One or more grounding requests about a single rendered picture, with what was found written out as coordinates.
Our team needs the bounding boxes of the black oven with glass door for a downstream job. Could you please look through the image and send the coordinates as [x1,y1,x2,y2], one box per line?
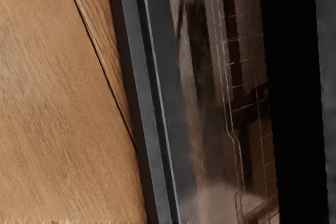
[106,0,336,224]

